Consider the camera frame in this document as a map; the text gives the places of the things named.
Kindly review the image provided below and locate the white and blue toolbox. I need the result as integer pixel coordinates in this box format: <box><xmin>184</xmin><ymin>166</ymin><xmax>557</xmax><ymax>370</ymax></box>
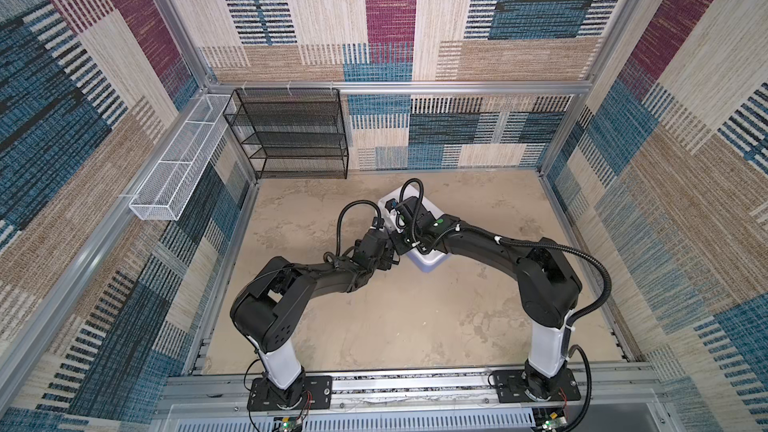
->
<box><xmin>377</xmin><ymin>189</ymin><xmax>448</xmax><ymax>273</ymax></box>

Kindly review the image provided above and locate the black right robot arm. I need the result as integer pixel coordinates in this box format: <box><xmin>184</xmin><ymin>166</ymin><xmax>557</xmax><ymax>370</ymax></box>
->
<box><xmin>380</xmin><ymin>178</ymin><xmax>613</xmax><ymax>401</ymax></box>

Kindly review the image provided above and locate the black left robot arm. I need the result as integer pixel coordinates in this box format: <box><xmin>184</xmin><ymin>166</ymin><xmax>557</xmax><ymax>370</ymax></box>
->
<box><xmin>230</xmin><ymin>200</ymin><xmax>396</xmax><ymax>408</ymax></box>

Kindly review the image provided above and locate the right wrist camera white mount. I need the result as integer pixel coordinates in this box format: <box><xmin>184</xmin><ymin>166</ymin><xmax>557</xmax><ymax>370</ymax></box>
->
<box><xmin>384</xmin><ymin>196</ymin><xmax>406</xmax><ymax>232</ymax></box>

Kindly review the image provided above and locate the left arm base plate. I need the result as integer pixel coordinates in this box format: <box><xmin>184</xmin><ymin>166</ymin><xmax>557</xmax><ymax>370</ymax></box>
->
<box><xmin>247</xmin><ymin>375</ymin><xmax>333</xmax><ymax>412</ymax></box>

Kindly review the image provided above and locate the black wire shelf rack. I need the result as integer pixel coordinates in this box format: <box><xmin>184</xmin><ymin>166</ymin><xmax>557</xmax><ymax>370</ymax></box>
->
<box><xmin>223</xmin><ymin>88</ymin><xmax>349</xmax><ymax>179</ymax></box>

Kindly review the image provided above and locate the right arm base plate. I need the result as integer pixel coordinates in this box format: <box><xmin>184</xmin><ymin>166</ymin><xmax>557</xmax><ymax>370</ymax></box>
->
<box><xmin>488</xmin><ymin>368</ymin><xmax>582</xmax><ymax>404</ymax></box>

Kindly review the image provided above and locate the white wire mesh basket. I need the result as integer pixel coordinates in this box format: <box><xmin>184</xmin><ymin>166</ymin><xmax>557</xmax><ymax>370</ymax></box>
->
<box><xmin>129</xmin><ymin>94</ymin><xmax>229</xmax><ymax>221</ymax></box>

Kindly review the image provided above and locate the aluminium front rail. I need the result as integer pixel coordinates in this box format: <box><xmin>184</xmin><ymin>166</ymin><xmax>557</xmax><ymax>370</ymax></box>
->
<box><xmin>151</xmin><ymin>362</ymin><xmax>666</xmax><ymax>419</ymax></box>

